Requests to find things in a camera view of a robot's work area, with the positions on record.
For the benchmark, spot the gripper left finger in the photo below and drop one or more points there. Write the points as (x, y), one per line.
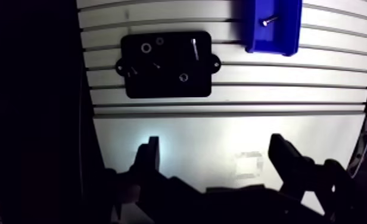
(147, 162)

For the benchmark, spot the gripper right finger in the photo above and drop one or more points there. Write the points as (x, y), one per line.
(291, 167)

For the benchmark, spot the steel bolt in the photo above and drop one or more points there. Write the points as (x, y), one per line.
(268, 21)
(195, 50)

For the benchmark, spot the blue bin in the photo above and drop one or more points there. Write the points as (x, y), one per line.
(283, 37)

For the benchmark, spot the pale holed strip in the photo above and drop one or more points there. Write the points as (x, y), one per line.
(362, 142)

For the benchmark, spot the steel bearing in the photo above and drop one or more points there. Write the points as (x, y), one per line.
(142, 48)
(180, 77)

